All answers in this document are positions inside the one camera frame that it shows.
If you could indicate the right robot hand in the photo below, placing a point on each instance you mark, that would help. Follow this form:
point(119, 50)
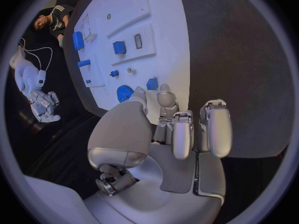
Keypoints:
point(44, 106)

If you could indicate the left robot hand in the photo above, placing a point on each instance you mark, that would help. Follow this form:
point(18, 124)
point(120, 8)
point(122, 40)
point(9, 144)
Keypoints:
point(182, 171)

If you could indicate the small blue peg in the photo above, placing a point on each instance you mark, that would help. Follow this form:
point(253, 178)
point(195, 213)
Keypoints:
point(88, 81)

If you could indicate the thick blue cylinder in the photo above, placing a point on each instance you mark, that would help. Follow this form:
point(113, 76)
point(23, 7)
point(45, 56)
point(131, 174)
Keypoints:
point(78, 41)

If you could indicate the blue plug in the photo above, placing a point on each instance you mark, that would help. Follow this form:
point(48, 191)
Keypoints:
point(119, 48)
point(151, 84)

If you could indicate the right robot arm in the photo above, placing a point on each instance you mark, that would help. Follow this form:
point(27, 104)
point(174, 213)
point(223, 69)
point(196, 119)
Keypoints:
point(25, 72)

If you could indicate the white task board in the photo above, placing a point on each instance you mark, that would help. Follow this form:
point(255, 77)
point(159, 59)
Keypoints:
point(130, 13)

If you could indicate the thin blue cylinder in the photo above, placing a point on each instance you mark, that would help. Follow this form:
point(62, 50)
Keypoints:
point(83, 63)

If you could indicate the blue gear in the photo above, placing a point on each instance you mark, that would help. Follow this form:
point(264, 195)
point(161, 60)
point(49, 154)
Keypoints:
point(123, 93)

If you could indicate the person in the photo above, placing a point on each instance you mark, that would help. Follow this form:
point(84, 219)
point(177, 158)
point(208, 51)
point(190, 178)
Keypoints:
point(56, 22)

